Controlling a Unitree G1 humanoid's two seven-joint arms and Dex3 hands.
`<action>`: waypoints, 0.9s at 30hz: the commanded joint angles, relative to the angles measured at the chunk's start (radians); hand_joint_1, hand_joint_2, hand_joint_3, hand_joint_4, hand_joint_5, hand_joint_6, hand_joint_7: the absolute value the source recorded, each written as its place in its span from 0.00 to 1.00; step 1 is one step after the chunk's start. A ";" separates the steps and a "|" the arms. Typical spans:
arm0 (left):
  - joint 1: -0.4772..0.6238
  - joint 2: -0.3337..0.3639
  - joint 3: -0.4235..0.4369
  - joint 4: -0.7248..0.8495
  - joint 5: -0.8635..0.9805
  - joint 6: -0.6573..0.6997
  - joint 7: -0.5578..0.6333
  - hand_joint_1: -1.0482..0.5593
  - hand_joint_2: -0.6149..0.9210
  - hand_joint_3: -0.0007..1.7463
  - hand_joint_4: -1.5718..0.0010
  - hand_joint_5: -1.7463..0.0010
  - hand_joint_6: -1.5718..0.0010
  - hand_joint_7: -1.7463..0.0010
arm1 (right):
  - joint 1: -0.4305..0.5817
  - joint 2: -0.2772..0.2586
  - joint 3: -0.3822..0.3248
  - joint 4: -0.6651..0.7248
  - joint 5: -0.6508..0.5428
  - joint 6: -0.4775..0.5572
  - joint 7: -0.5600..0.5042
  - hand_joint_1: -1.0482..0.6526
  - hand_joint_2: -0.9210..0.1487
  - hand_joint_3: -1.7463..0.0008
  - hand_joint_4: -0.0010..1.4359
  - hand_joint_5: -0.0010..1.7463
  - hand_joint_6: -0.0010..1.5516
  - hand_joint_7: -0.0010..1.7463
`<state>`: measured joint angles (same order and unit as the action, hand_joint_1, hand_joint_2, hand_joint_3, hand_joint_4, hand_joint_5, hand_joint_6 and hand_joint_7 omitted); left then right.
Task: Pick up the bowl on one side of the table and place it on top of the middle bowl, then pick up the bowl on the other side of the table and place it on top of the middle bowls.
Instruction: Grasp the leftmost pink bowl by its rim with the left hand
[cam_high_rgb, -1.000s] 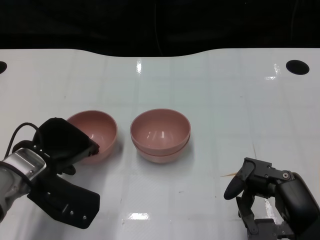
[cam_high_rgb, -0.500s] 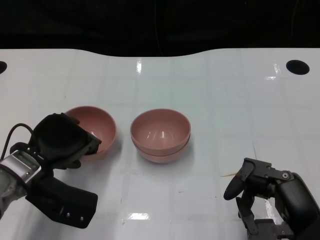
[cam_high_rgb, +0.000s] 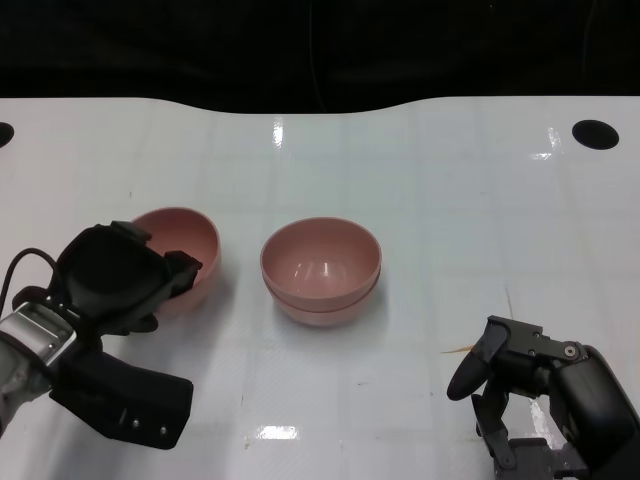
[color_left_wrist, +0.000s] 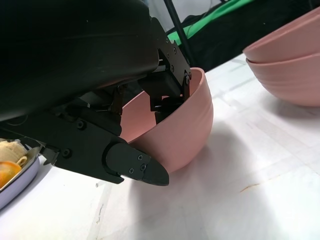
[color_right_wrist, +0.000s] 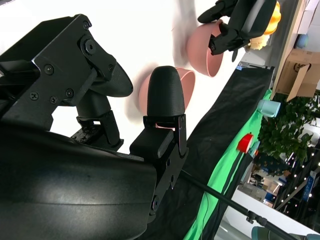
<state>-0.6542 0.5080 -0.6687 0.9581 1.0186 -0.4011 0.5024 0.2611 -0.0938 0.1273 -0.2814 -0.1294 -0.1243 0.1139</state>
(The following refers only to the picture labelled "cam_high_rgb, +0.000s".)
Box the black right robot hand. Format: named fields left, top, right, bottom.
left=446, top=314, right=640, bottom=480

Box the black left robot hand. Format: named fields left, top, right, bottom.
left=54, top=219, right=204, bottom=339

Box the pink plastic bowl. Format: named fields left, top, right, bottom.
left=130, top=206, right=222, bottom=317
left=267, top=279, right=381, bottom=329
left=259, top=216, right=382, bottom=301

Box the black cloth backdrop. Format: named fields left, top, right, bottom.
left=0, top=0, right=640, bottom=115

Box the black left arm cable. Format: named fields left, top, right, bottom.
left=0, top=248, right=64, bottom=311

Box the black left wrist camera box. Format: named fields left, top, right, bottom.
left=12, top=284, right=195, bottom=450

